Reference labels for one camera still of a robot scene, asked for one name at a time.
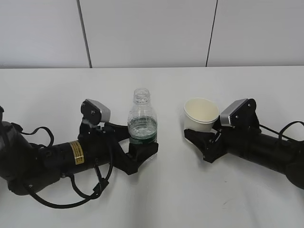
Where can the clear green-label water bottle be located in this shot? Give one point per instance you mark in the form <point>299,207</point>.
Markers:
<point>142,118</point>

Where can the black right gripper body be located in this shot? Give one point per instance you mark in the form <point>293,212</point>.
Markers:
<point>214,146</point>

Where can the white paper cup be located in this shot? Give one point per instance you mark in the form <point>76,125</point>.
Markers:
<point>200,114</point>

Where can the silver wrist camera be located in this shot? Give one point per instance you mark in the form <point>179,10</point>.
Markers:
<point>240,114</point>
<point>95,112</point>

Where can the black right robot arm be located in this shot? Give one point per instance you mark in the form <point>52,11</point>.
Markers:
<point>284,157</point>

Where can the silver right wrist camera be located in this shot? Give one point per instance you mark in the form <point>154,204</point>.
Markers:
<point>240,114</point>

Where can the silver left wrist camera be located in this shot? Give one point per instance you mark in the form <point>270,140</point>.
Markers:
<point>95,112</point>

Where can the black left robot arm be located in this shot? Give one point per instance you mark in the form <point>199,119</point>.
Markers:
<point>32,167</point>

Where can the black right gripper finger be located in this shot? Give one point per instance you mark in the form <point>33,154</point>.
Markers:
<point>201,140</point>

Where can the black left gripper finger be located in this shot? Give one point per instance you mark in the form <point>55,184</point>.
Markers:
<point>139,153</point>
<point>120,132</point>

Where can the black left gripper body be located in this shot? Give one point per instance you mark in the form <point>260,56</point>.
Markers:
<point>100,147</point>

